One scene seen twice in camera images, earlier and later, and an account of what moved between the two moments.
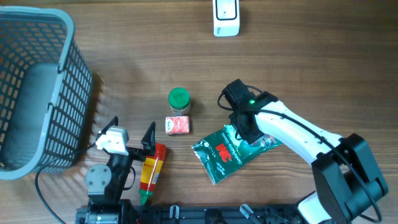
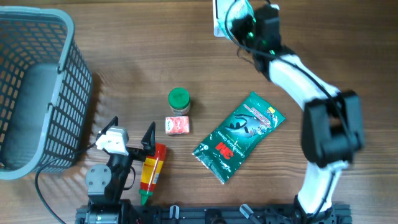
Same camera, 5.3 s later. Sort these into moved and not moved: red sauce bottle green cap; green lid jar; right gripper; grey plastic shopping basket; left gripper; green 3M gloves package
Moved: right gripper; green 3M gloves package
Not moved: left gripper; red sauce bottle green cap; green lid jar; grey plastic shopping basket
